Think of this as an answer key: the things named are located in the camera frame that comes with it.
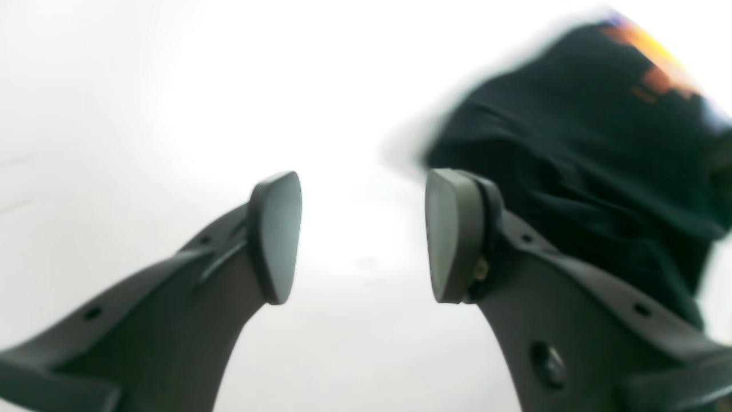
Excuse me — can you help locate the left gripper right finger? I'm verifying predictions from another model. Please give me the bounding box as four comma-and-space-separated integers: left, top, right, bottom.
424, 169, 731, 411

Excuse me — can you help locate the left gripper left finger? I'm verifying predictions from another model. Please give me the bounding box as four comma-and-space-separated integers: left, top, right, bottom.
1, 171, 303, 411

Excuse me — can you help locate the black printed T-shirt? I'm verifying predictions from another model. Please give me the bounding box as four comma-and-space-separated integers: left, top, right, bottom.
423, 14, 730, 329

